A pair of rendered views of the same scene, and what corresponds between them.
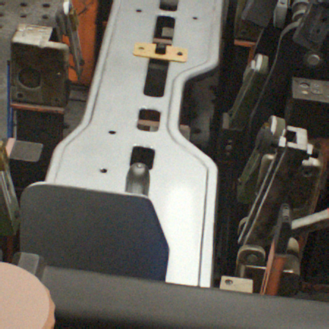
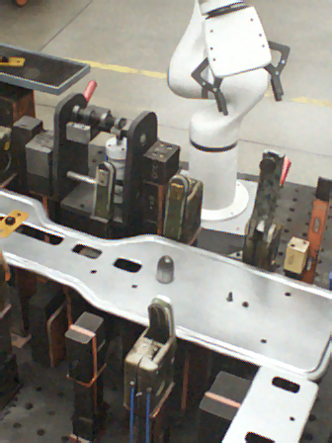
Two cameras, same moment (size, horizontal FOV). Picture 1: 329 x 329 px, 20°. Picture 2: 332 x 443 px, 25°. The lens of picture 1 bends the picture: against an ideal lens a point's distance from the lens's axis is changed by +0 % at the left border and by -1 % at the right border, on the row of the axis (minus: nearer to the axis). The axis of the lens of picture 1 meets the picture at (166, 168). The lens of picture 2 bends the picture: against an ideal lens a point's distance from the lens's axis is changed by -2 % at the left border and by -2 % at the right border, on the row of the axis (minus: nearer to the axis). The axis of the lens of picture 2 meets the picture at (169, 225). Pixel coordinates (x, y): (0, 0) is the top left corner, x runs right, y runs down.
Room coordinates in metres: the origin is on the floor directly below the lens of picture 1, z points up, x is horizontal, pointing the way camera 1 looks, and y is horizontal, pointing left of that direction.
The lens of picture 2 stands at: (0.49, 0.98, 1.90)
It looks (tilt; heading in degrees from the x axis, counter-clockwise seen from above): 37 degrees down; 293
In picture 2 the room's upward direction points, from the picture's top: 3 degrees clockwise
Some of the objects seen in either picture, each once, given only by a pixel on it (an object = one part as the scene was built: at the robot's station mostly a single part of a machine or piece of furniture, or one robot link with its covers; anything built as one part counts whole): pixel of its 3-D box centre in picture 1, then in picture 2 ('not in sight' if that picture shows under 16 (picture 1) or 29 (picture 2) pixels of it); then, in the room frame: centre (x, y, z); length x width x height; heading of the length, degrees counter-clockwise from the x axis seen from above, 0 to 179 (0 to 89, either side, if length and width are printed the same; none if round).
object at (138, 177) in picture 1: (137, 184); (165, 270); (0.91, 0.03, 1.02); 0.03 x 0.03 x 0.07
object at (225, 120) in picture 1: (219, 196); (102, 270); (1.11, -0.09, 0.84); 0.04 x 0.03 x 0.29; 0
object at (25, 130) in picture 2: not in sight; (34, 197); (1.34, -0.18, 0.90); 0.05 x 0.05 x 0.40; 0
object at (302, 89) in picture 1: (289, 209); (158, 233); (1.02, -0.18, 0.91); 0.07 x 0.05 x 0.42; 90
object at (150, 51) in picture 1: (161, 49); (10, 221); (1.25, 0.03, 1.01); 0.08 x 0.04 x 0.01; 89
